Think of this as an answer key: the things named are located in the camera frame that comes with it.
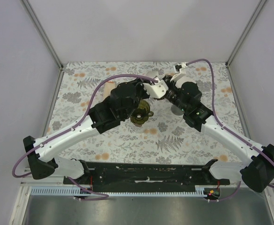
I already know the white slotted cable duct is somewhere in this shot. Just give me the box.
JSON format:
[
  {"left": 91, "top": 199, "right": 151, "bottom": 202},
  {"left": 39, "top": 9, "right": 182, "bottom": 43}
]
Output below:
[{"left": 30, "top": 185, "right": 209, "bottom": 196}]

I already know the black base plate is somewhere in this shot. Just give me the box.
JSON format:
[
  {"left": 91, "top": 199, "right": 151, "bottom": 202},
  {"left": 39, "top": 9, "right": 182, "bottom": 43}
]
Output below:
[{"left": 76, "top": 160, "right": 230, "bottom": 193}]

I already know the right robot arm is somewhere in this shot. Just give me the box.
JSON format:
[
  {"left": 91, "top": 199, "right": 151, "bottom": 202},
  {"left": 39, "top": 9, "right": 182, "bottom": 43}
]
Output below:
[{"left": 163, "top": 75, "right": 274, "bottom": 193}]

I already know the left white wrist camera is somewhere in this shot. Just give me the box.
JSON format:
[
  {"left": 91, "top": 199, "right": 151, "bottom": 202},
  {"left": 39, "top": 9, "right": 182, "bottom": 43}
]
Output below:
[{"left": 143, "top": 77, "right": 169, "bottom": 99}]

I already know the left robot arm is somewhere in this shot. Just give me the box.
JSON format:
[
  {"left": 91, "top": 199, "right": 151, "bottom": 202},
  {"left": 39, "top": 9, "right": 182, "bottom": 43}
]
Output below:
[{"left": 23, "top": 76, "right": 152, "bottom": 184}]

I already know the orange coffee filter pack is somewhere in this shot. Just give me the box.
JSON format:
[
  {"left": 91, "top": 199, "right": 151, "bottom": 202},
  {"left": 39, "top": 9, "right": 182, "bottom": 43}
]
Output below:
[{"left": 103, "top": 81, "right": 116, "bottom": 98}]

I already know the green glass dripper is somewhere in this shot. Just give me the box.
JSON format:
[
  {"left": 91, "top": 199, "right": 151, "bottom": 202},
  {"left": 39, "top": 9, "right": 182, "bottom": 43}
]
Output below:
[{"left": 130, "top": 100, "right": 154, "bottom": 127}]

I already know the grey glass carafe wooden collar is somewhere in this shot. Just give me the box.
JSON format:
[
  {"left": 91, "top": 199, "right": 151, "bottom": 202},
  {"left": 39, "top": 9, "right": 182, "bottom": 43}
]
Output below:
[{"left": 170, "top": 105, "right": 184, "bottom": 116}]

